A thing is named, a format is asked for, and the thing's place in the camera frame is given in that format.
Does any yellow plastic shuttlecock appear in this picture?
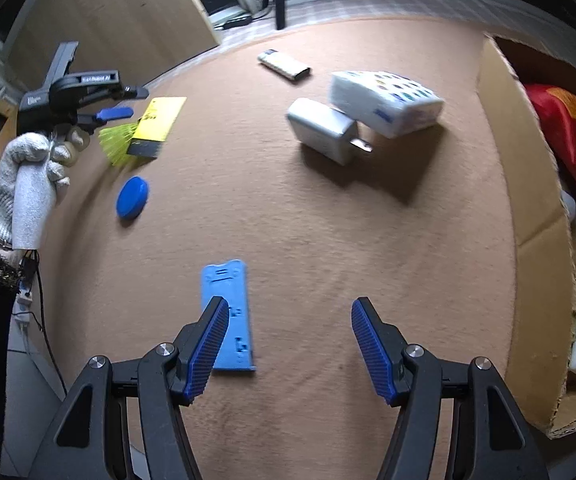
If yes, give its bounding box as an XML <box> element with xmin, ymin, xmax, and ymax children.
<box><xmin>99</xmin><ymin>122</ymin><xmax>138</xmax><ymax>167</ymax></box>

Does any yellow black card booklet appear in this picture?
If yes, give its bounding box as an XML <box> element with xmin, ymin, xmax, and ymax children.
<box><xmin>126</xmin><ymin>96</ymin><xmax>187</xmax><ymax>159</ymax></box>

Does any blue plastic phone stand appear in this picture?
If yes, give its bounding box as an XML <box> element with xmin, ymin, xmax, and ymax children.
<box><xmin>200</xmin><ymin>259</ymin><xmax>255</xmax><ymax>373</ymax></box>

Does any blue round lid case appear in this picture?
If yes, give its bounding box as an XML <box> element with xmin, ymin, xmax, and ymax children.
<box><xmin>115</xmin><ymin>176</ymin><xmax>149</xmax><ymax>221</ymax></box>

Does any white power adapter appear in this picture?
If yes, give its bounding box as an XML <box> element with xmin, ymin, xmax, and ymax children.
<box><xmin>287</xmin><ymin>98</ymin><xmax>373</xmax><ymax>166</ymax></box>

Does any white tissue pack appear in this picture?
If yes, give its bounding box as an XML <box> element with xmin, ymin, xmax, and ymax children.
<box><xmin>329</xmin><ymin>70</ymin><xmax>444</xmax><ymax>139</ymax></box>

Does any red fabric bag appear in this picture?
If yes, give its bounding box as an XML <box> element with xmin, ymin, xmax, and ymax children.
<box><xmin>524</xmin><ymin>84</ymin><xmax>576</xmax><ymax>181</ymax></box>

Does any small white cylinder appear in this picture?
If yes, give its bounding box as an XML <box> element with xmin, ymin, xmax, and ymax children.
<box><xmin>560</xmin><ymin>190</ymin><xmax>576</xmax><ymax>222</ymax></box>

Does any white gloved left hand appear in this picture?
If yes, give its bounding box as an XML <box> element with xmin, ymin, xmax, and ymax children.
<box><xmin>0</xmin><ymin>128</ymin><xmax>90</xmax><ymax>268</ymax></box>

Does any large light wood board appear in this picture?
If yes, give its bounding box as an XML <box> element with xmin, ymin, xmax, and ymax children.
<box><xmin>2</xmin><ymin>0</ymin><xmax>219</xmax><ymax>90</ymax></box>

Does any black power strip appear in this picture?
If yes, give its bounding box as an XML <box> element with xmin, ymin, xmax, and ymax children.
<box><xmin>219</xmin><ymin>14</ymin><xmax>254</xmax><ymax>30</ymax></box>

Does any patterned white lighter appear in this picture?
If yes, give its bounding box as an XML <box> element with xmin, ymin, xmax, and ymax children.
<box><xmin>257</xmin><ymin>49</ymin><xmax>311</xmax><ymax>81</ymax></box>

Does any brown cardboard box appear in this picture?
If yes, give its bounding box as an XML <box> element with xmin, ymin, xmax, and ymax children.
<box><xmin>478</xmin><ymin>36</ymin><xmax>576</xmax><ymax>439</ymax></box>

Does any white wall power strip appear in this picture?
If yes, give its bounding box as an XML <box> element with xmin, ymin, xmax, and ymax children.
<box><xmin>12</xmin><ymin>281</ymin><xmax>33</xmax><ymax>326</ymax></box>

